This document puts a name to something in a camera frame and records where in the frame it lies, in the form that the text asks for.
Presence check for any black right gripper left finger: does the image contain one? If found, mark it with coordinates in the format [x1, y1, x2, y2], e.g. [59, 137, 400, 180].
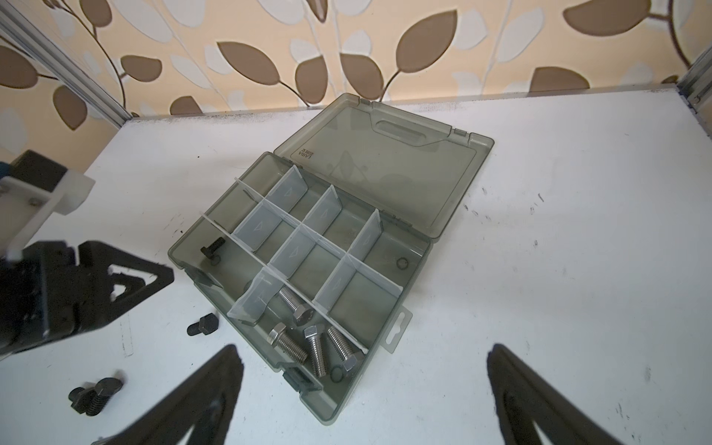
[98, 344, 244, 444]

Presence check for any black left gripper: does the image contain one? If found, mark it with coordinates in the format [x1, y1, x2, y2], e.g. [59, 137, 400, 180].
[1, 150, 174, 356]

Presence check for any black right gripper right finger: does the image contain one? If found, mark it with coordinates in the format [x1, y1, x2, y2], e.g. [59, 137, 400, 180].
[487, 344, 609, 444]

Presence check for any black hex bolt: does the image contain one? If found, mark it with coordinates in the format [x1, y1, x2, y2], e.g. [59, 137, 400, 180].
[85, 378, 123, 416]
[187, 313, 220, 337]
[68, 387, 96, 415]
[200, 237, 225, 264]

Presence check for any silver hex bolt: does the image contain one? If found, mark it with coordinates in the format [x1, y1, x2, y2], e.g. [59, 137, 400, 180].
[278, 287, 315, 326]

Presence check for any grey plastic organizer box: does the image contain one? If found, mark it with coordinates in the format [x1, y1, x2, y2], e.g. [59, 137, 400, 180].
[168, 94, 494, 425]

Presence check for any aluminium frame post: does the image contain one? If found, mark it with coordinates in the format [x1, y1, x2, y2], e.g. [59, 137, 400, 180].
[1, 1, 133, 128]

